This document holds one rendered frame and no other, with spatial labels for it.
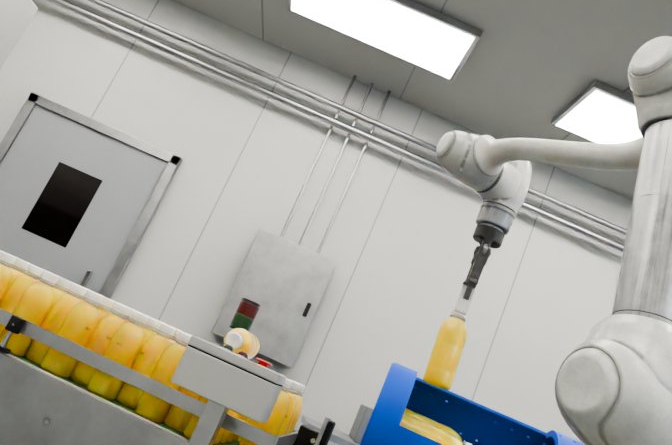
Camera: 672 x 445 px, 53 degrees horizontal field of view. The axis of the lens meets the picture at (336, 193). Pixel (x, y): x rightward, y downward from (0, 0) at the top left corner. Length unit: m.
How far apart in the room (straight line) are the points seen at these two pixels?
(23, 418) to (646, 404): 1.23
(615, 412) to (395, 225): 4.25
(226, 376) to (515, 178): 0.87
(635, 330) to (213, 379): 0.79
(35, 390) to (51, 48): 4.40
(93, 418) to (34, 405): 0.14
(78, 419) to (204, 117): 3.98
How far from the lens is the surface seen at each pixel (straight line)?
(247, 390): 1.40
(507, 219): 1.77
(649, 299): 1.16
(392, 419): 1.58
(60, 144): 5.47
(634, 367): 1.06
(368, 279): 5.10
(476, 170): 1.68
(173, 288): 5.09
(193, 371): 1.43
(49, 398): 1.65
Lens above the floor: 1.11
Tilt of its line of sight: 15 degrees up
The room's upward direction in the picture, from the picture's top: 24 degrees clockwise
